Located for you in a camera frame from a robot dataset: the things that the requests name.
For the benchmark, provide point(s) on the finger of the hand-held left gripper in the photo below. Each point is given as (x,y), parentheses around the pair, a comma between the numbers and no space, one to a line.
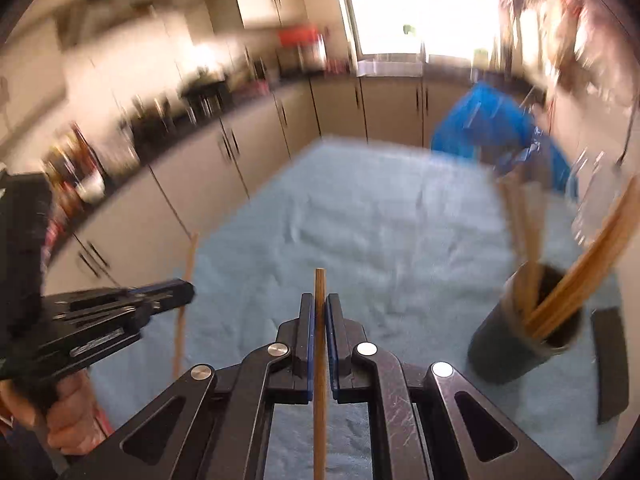
(100,335)
(150,294)

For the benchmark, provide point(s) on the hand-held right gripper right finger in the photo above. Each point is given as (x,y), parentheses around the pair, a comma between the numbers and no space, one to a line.
(331,350)

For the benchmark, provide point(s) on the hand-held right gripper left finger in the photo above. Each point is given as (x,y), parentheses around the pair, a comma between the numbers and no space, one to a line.
(310,350)

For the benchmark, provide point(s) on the brown wooden chopstick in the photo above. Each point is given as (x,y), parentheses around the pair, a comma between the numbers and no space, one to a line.
(320,435)
(187,270)

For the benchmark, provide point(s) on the dark grey cup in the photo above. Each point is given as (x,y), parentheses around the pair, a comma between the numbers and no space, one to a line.
(500,340)

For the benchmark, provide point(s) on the set of wooden chopsticks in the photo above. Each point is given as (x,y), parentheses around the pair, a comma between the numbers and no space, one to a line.
(575,290)

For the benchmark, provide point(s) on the person's left hand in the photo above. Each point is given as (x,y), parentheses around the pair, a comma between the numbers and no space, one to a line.
(75,415)

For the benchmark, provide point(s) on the white bowl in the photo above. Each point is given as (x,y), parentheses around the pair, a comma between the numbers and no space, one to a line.
(91,189)

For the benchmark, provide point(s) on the light blue towel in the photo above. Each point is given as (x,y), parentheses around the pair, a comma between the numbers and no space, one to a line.
(375,235)

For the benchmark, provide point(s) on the beige kitchen base cabinets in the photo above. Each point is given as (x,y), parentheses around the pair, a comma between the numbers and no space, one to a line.
(200,180)

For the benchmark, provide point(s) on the black kitchen countertop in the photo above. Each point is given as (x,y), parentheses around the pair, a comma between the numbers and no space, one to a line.
(165,146)

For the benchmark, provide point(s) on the black gas stove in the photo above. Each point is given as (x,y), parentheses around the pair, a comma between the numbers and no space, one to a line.
(205,95)

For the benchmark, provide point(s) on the blue plastic bag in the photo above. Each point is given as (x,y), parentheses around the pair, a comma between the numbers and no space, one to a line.
(480,120)

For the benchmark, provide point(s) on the black flat rectangular object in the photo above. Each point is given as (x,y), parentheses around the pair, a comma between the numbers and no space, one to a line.
(610,365)

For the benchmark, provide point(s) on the red and black appliance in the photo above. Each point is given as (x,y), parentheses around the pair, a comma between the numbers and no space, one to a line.
(300,40)

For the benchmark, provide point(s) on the bright window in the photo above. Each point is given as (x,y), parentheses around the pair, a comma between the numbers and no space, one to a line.
(425,0)

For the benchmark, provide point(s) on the beige wall cabinets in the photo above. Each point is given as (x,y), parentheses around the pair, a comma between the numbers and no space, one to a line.
(270,0)

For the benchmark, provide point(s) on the cluttered wall rack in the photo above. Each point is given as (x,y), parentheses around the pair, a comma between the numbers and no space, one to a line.
(550,20)

